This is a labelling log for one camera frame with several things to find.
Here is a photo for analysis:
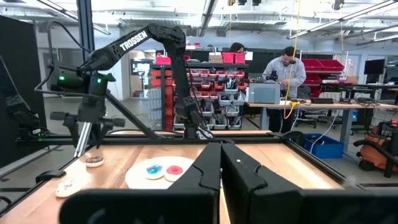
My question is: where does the flat black desk device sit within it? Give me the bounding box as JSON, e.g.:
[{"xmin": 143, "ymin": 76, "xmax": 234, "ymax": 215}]
[{"xmin": 310, "ymin": 97, "xmax": 335, "ymax": 105}]

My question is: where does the black office chair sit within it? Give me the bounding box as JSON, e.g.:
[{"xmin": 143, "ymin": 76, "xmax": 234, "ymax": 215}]
[{"xmin": 294, "ymin": 85, "xmax": 318, "ymax": 129}]

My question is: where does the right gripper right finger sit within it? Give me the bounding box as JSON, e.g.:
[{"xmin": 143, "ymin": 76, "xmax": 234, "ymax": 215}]
[{"xmin": 221, "ymin": 142, "xmax": 301, "ymax": 224}]

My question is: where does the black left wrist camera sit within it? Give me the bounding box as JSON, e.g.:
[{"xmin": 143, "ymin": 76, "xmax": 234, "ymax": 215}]
[{"xmin": 49, "ymin": 63, "xmax": 91, "ymax": 94}]

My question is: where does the small red storage bin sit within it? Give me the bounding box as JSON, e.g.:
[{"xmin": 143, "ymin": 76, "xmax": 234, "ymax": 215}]
[
  {"xmin": 221, "ymin": 52, "xmax": 235, "ymax": 65},
  {"xmin": 233, "ymin": 52, "xmax": 247, "ymax": 65},
  {"xmin": 155, "ymin": 55, "xmax": 172, "ymax": 66}
]

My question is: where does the shelf rack with parts bins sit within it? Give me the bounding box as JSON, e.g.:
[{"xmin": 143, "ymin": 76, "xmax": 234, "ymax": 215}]
[{"xmin": 149, "ymin": 62, "xmax": 250, "ymax": 131}]

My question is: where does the blue plastic bin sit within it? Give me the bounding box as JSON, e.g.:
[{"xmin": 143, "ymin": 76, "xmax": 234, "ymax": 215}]
[{"xmin": 290, "ymin": 133, "xmax": 345, "ymax": 160}]

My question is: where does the red iced donut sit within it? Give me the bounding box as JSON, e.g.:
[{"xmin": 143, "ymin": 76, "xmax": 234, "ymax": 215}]
[{"xmin": 164, "ymin": 164, "xmax": 185, "ymax": 183}]

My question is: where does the blue iced donut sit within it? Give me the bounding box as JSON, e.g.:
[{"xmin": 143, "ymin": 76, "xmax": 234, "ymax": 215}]
[{"xmin": 144, "ymin": 164, "xmax": 165, "ymax": 180}]

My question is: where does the black computer monitor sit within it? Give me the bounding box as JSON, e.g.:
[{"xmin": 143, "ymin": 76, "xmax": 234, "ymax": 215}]
[{"xmin": 363, "ymin": 58, "xmax": 386, "ymax": 76}]

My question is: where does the yellow hanging cord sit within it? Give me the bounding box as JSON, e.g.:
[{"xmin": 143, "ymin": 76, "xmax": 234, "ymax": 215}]
[{"xmin": 282, "ymin": 0, "xmax": 302, "ymax": 121}]

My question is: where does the person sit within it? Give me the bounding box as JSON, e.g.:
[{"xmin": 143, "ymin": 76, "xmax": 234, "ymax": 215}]
[
  {"xmin": 229, "ymin": 42, "xmax": 246, "ymax": 54},
  {"xmin": 262, "ymin": 45, "xmax": 307, "ymax": 133}
]

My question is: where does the grey equipment box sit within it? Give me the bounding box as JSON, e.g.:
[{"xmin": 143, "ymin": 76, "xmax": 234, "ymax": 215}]
[{"xmin": 248, "ymin": 82, "xmax": 282, "ymax": 105}]

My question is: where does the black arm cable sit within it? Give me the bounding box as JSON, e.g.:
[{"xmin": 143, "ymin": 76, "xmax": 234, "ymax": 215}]
[{"xmin": 34, "ymin": 20, "xmax": 105, "ymax": 99}]

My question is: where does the large red storage bin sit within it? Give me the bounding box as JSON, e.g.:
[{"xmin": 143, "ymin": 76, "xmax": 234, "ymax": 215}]
[
  {"xmin": 319, "ymin": 58, "xmax": 346, "ymax": 74},
  {"xmin": 301, "ymin": 58, "xmax": 324, "ymax": 74}
]

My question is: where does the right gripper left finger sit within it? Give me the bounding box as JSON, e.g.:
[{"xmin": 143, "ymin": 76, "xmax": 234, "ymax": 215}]
[{"xmin": 167, "ymin": 142, "xmax": 222, "ymax": 192}]

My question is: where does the orange shop vacuum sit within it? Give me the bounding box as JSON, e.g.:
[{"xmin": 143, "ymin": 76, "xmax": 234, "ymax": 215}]
[{"xmin": 353, "ymin": 119, "xmax": 398, "ymax": 179}]

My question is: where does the white round plate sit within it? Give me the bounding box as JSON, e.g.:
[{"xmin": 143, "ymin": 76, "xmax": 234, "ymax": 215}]
[{"xmin": 125, "ymin": 156, "xmax": 195, "ymax": 190}]

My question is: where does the black diagonal frame brace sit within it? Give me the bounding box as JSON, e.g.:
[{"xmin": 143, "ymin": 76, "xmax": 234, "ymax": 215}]
[{"xmin": 104, "ymin": 92, "xmax": 161, "ymax": 140}]

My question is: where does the black table frame rail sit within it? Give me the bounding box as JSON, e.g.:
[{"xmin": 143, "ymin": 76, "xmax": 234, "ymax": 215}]
[
  {"xmin": 284, "ymin": 141, "xmax": 356, "ymax": 190},
  {"xmin": 15, "ymin": 133, "xmax": 290, "ymax": 146},
  {"xmin": 0, "ymin": 149, "xmax": 90, "ymax": 218}
]

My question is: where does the black partition panel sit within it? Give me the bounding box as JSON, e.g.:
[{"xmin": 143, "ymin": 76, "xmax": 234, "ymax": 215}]
[{"xmin": 0, "ymin": 14, "xmax": 48, "ymax": 169}]

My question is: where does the wooden top work desk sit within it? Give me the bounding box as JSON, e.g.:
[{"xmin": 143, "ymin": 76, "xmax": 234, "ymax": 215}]
[{"xmin": 244, "ymin": 100, "xmax": 398, "ymax": 153}]

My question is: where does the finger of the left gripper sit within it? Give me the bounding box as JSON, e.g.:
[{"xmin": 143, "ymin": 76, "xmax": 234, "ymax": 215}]
[
  {"xmin": 98, "ymin": 121, "xmax": 114, "ymax": 141},
  {"xmin": 63, "ymin": 115, "xmax": 80, "ymax": 147}
]

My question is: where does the white sprinkled donut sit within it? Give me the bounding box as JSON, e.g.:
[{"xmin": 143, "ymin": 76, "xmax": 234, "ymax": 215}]
[{"xmin": 55, "ymin": 179, "xmax": 83, "ymax": 198}]

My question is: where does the black rail clamp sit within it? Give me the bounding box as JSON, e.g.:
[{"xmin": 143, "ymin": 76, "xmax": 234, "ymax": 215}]
[{"xmin": 35, "ymin": 169, "xmax": 67, "ymax": 184}]

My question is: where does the white power cable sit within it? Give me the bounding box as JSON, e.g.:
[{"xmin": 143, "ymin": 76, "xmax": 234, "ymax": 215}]
[{"xmin": 309, "ymin": 108, "xmax": 340, "ymax": 146}]

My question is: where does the black curved rail hook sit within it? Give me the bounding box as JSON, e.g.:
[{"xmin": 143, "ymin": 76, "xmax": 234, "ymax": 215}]
[{"xmin": 280, "ymin": 130, "xmax": 306, "ymax": 147}]

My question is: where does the grey aluminium frame post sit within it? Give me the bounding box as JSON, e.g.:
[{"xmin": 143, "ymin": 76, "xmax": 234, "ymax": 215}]
[{"xmin": 73, "ymin": 0, "xmax": 96, "ymax": 158}]

